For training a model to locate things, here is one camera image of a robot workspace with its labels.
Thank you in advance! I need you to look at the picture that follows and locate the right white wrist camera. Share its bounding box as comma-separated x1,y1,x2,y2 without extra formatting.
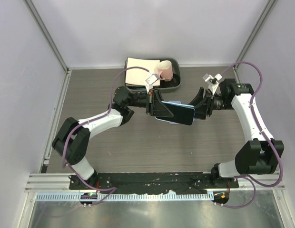
203,74,222,95

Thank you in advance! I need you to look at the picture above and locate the cream notebook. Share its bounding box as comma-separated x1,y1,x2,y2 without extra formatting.
125,57,160,87

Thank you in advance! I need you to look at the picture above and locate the phone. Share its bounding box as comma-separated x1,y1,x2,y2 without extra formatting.
168,100,181,104
155,101,196,125

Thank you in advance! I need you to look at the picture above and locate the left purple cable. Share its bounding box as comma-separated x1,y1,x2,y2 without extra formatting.
61,66,150,206

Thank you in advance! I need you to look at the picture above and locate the pink mug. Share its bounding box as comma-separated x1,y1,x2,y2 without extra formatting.
157,60,173,81

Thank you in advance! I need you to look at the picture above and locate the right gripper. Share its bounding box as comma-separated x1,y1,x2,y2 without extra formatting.
183,87,234,120

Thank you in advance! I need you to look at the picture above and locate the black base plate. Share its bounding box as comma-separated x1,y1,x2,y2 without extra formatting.
69,171,240,193

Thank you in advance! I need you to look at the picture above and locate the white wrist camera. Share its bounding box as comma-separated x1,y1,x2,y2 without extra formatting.
203,74,222,95
144,74,160,92

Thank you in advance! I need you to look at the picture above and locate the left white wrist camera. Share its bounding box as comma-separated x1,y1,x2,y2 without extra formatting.
144,74,160,92

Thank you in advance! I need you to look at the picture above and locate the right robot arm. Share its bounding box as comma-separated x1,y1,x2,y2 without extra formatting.
190,74,284,188

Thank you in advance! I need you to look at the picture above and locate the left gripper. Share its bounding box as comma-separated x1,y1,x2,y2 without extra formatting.
127,88,174,117

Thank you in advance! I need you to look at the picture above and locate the dark green tray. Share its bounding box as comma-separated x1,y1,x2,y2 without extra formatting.
124,57,181,93

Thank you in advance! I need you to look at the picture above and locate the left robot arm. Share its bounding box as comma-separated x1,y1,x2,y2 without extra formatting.
52,86,174,190

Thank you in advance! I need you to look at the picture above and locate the slotted cable duct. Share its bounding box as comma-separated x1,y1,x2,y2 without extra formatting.
36,191,214,202

